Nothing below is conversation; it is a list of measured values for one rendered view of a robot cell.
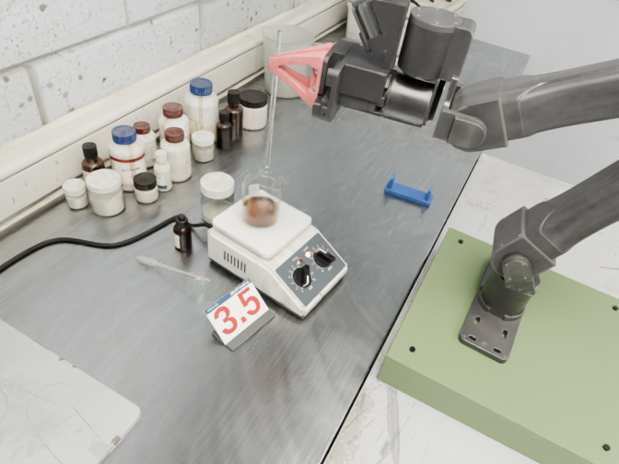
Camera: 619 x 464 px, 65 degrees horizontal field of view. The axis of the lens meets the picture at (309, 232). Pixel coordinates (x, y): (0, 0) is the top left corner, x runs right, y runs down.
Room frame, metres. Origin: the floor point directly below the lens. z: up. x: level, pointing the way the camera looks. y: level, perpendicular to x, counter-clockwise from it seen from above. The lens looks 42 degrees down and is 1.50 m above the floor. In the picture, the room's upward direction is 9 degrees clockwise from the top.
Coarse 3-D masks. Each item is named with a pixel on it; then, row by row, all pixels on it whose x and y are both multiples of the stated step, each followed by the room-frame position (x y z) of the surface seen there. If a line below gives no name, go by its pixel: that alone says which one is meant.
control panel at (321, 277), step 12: (312, 240) 0.59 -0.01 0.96; (324, 240) 0.60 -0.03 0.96; (300, 252) 0.55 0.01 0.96; (312, 252) 0.57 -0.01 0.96; (288, 264) 0.53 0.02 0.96; (300, 264) 0.54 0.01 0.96; (312, 264) 0.55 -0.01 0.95; (336, 264) 0.57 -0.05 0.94; (288, 276) 0.51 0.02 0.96; (312, 276) 0.53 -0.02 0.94; (324, 276) 0.54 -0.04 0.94; (300, 288) 0.50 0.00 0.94; (312, 288) 0.51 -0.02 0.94; (300, 300) 0.48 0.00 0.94
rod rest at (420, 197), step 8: (392, 176) 0.86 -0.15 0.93; (392, 184) 0.86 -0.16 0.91; (400, 184) 0.86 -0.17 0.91; (432, 184) 0.84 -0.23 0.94; (392, 192) 0.83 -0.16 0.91; (400, 192) 0.83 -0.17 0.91; (408, 192) 0.84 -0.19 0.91; (416, 192) 0.84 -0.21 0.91; (424, 192) 0.85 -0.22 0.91; (408, 200) 0.82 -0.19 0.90; (416, 200) 0.82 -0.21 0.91; (424, 200) 0.82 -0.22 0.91
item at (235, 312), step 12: (252, 288) 0.49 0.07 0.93; (228, 300) 0.46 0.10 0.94; (240, 300) 0.47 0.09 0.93; (252, 300) 0.48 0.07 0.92; (216, 312) 0.44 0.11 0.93; (228, 312) 0.45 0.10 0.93; (240, 312) 0.45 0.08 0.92; (252, 312) 0.46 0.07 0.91; (216, 324) 0.42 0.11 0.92; (228, 324) 0.43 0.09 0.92; (240, 324) 0.44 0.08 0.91; (228, 336) 0.42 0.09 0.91
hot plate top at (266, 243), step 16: (240, 208) 0.61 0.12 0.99; (288, 208) 0.63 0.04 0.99; (224, 224) 0.57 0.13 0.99; (240, 224) 0.57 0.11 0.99; (288, 224) 0.59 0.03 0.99; (304, 224) 0.60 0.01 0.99; (240, 240) 0.54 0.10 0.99; (256, 240) 0.54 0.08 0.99; (272, 240) 0.55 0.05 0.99; (288, 240) 0.55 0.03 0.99; (272, 256) 0.52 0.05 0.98
